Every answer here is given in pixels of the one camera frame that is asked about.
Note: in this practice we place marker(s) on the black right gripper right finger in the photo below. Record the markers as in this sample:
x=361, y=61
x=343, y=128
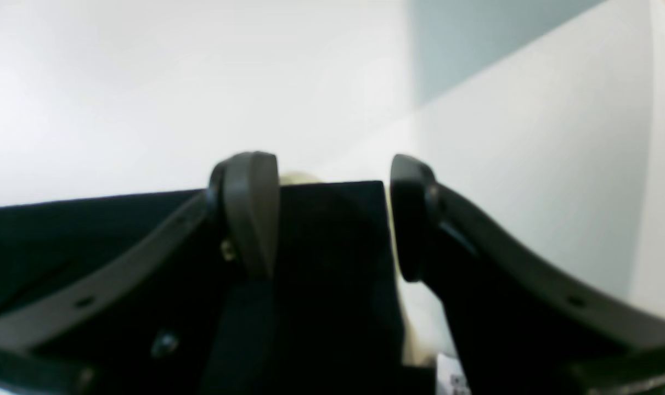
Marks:
x=518, y=324

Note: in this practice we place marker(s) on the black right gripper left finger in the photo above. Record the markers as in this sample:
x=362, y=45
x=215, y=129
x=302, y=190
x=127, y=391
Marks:
x=122, y=294

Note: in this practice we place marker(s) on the black T-shirt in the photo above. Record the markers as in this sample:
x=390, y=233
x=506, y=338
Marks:
x=329, y=321

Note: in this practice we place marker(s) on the white clothing label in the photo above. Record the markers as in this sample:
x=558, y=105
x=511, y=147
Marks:
x=450, y=377

